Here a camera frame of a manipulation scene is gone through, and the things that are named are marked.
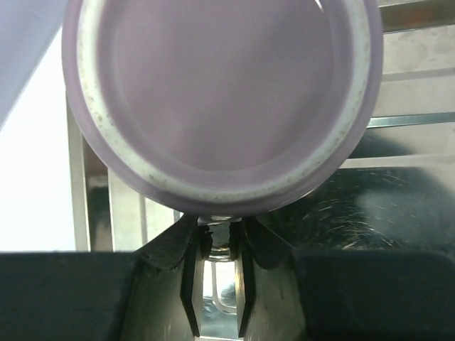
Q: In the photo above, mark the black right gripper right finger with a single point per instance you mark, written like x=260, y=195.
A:
x=288, y=293

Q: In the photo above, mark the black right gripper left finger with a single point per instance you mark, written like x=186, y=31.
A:
x=146, y=294

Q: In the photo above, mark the purple mug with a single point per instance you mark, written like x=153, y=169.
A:
x=223, y=109

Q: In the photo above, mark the metal serving tray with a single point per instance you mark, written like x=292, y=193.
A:
x=395, y=192

